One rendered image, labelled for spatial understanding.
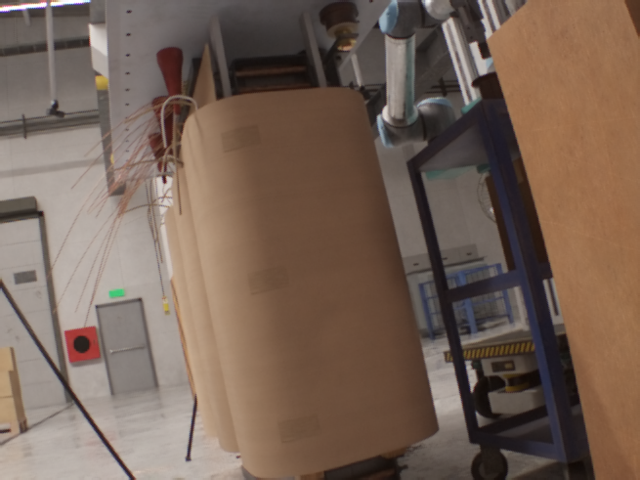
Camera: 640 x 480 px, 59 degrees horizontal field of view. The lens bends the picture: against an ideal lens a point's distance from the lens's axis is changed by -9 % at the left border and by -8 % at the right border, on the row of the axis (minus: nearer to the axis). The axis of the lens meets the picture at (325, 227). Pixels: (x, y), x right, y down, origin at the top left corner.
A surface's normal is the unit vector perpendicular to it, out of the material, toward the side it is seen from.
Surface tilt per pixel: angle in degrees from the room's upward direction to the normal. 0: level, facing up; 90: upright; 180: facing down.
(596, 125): 90
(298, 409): 90
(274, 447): 90
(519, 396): 90
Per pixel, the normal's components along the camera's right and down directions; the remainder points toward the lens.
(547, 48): -0.93, 0.15
